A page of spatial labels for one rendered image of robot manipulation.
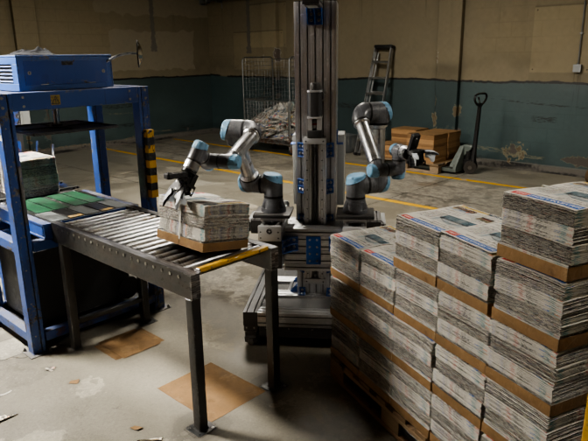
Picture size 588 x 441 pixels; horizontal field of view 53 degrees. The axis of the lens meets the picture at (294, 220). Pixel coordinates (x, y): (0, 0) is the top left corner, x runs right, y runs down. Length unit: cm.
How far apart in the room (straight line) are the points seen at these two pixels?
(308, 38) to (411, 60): 689
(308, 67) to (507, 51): 630
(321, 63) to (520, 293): 201
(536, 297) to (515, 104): 766
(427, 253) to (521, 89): 725
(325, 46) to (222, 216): 128
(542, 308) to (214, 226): 151
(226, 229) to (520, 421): 152
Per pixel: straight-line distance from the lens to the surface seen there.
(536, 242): 200
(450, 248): 231
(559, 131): 938
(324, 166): 357
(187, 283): 268
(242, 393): 328
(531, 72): 949
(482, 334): 227
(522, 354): 215
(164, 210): 302
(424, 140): 908
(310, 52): 359
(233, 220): 287
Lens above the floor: 173
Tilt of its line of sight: 16 degrees down
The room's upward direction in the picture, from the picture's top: 1 degrees counter-clockwise
